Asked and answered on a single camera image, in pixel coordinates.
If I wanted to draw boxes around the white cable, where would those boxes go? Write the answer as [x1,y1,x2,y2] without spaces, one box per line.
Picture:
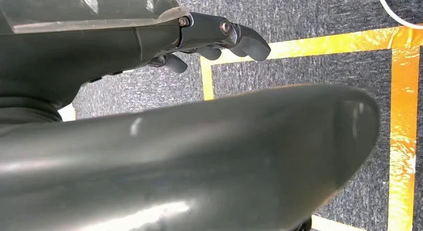
[376,0,423,29]

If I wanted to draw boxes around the yellow floor tape strip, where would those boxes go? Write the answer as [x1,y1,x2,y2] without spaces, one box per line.
[200,24,423,65]
[200,57,216,102]
[387,48,421,231]

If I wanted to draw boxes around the ribbed grey left arm sleeve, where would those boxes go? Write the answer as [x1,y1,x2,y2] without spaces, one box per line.
[0,96,63,133]

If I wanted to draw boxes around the white floor tape strip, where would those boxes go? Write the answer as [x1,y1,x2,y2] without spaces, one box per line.
[58,103,77,122]
[311,215,368,231]

